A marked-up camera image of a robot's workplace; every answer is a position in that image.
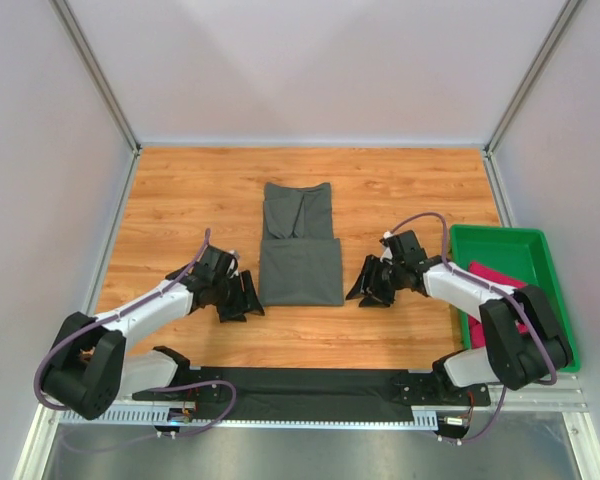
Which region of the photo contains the pink t-shirt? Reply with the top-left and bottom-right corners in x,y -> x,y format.
465,260 -> 531,350

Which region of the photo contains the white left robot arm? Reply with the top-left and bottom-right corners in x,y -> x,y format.
34,245 -> 264,420

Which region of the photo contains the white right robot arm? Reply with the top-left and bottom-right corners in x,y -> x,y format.
346,231 -> 574,404

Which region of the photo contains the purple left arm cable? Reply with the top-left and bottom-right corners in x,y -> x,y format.
33,228 -> 239,454

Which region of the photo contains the right aluminium corner post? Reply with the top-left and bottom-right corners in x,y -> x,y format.
483,0 -> 585,157

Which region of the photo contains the grey t-shirt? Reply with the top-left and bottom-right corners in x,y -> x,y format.
259,183 -> 344,307

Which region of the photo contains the grey slotted cable duct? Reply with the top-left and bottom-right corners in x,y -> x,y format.
59,402 -> 440,431

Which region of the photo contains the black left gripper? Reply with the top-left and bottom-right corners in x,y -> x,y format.
212,270 -> 265,324

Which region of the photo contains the green plastic tray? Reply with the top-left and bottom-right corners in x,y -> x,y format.
450,224 -> 581,374

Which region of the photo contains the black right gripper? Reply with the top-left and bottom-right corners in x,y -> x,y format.
344,256 -> 404,310

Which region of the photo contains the left aluminium corner post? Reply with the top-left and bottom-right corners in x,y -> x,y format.
49,0 -> 141,154

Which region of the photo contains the aluminium corner post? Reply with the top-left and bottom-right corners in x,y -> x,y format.
49,0 -> 141,154
483,0 -> 585,157

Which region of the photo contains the aluminium frame rail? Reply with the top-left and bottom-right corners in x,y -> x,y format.
39,363 -> 589,414

